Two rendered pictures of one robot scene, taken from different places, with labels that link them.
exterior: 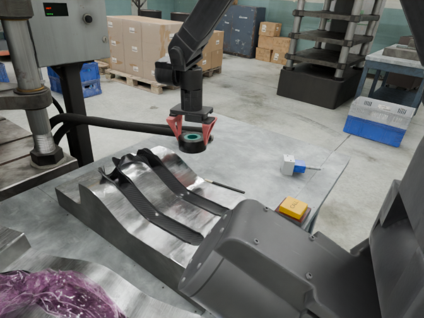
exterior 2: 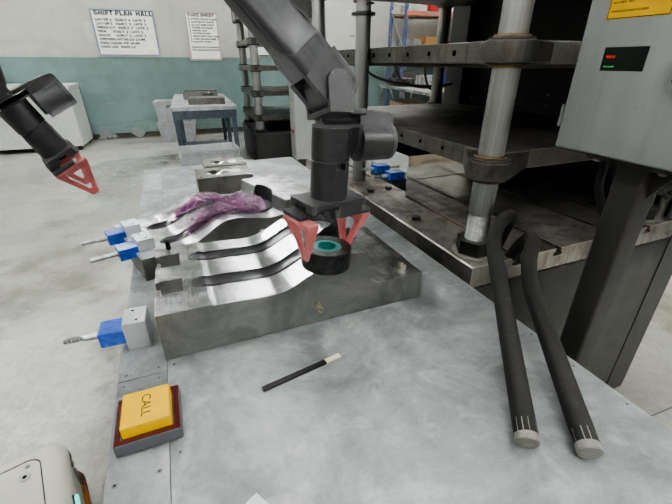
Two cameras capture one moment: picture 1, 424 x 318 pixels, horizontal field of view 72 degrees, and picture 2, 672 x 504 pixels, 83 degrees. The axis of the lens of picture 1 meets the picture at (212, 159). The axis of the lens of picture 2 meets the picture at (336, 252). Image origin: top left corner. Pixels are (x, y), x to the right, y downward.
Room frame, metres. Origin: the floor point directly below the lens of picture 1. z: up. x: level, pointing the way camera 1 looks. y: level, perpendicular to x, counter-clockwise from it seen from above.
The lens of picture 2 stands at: (1.05, -0.40, 1.25)
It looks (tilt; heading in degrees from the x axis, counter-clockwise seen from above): 27 degrees down; 124
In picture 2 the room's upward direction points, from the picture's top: straight up
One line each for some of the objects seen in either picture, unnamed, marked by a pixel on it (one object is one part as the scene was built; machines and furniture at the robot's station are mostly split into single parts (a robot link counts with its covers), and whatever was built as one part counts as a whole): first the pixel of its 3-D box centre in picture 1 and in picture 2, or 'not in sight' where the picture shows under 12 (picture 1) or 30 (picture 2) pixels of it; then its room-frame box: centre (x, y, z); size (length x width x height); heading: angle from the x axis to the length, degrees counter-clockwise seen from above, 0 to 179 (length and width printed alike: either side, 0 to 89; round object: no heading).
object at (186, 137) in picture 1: (192, 142); (326, 254); (0.73, 0.06, 0.96); 0.08 x 0.08 x 0.04
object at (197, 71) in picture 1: (188, 77); (334, 143); (0.74, 0.07, 1.14); 0.07 x 0.06 x 0.07; 60
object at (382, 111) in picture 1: (381, 111); not in sight; (3.18, -1.88, 0.28); 0.61 x 0.41 x 0.15; 53
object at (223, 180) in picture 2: not in sight; (224, 180); (-0.10, 0.56, 0.84); 0.20 x 0.15 x 0.07; 56
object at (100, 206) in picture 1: (158, 200); (286, 263); (0.58, 0.13, 0.87); 0.50 x 0.26 x 0.14; 56
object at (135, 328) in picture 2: not in sight; (107, 333); (0.44, -0.18, 0.83); 0.13 x 0.05 x 0.05; 54
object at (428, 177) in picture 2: not in sight; (441, 165); (0.57, 1.10, 0.87); 0.50 x 0.27 x 0.17; 56
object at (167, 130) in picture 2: not in sight; (178, 130); (-5.02, 3.80, 0.16); 0.60 x 0.42 x 0.33; 50
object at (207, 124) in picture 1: (200, 128); (313, 231); (0.72, 0.04, 1.01); 0.07 x 0.07 x 0.09; 73
